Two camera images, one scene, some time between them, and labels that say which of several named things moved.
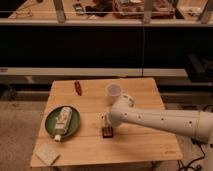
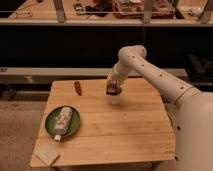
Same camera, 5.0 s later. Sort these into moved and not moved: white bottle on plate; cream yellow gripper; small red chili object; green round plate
Moved: cream yellow gripper
Not moved: small red chili object; green round plate; white bottle on plate
